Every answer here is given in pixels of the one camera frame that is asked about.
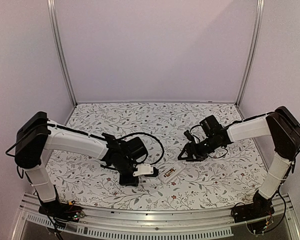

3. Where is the white remote control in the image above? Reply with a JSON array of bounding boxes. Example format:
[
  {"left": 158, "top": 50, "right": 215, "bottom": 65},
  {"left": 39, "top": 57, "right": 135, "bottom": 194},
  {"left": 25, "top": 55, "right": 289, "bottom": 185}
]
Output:
[{"left": 158, "top": 162, "right": 186, "bottom": 184}]

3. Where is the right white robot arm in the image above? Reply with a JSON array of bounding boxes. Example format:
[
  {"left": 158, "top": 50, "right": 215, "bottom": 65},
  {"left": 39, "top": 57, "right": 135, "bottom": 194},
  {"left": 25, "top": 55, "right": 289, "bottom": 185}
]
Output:
[{"left": 177, "top": 106, "right": 300, "bottom": 218}]

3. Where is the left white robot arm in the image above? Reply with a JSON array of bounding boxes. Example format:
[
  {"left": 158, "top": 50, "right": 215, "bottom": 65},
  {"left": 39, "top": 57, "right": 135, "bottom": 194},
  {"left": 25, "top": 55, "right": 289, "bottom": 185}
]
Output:
[{"left": 5, "top": 111, "right": 148, "bottom": 217}]

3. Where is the floral patterned table mat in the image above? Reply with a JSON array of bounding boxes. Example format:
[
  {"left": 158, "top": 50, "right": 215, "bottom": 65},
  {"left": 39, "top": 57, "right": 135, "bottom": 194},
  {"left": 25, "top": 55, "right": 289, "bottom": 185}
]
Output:
[{"left": 46, "top": 103, "right": 267, "bottom": 211}]

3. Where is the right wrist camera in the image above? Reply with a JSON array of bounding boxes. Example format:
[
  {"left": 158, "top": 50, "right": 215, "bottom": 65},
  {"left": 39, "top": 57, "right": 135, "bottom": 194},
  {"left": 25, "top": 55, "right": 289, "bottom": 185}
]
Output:
[{"left": 183, "top": 130, "right": 200, "bottom": 144}]

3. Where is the left black sleeved cable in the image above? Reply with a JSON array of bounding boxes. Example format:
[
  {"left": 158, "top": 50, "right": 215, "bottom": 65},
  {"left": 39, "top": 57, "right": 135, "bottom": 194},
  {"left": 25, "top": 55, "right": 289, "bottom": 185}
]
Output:
[{"left": 121, "top": 132, "right": 165, "bottom": 166}]

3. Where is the black sleeved cable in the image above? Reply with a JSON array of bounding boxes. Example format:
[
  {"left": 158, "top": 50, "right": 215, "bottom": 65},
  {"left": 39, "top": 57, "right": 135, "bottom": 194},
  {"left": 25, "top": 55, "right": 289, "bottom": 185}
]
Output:
[
  {"left": 121, "top": 132, "right": 165, "bottom": 166},
  {"left": 189, "top": 124, "right": 206, "bottom": 141}
]

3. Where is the right black sleeved cable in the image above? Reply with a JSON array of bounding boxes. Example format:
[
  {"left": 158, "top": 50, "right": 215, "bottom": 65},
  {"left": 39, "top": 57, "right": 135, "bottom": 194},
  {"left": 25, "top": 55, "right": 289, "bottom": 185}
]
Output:
[{"left": 189, "top": 124, "right": 206, "bottom": 141}]

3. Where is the front aluminium rail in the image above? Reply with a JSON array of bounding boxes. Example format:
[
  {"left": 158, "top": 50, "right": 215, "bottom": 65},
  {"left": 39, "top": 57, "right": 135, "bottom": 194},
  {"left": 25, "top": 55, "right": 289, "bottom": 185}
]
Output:
[{"left": 11, "top": 193, "right": 300, "bottom": 240}]

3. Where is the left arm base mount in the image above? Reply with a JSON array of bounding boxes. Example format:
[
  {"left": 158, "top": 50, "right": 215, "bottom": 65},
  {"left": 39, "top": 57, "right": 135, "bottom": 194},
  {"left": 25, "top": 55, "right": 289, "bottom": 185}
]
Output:
[{"left": 38, "top": 190, "right": 85, "bottom": 222}]

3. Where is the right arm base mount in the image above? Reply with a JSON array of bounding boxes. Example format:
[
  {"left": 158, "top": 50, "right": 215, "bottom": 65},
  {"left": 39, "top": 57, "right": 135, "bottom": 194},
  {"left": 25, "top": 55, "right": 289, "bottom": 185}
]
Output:
[{"left": 230, "top": 191, "right": 275, "bottom": 223}]

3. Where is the right aluminium frame post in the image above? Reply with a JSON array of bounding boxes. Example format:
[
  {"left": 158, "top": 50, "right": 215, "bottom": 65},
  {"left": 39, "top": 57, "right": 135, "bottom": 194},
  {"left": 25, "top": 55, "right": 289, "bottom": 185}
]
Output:
[{"left": 235, "top": 0, "right": 265, "bottom": 107}]

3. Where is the aluminium frame post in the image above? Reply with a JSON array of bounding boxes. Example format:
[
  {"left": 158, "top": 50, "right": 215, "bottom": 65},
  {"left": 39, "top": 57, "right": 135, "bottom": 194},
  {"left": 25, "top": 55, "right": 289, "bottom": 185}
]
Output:
[
  {"left": 235, "top": 0, "right": 265, "bottom": 107},
  {"left": 47, "top": 0, "right": 78, "bottom": 107}
]

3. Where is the left aluminium frame post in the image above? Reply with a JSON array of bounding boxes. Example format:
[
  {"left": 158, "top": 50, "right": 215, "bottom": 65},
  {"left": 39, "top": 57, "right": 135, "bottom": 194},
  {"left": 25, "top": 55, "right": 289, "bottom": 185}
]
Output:
[{"left": 47, "top": 0, "right": 78, "bottom": 107}]

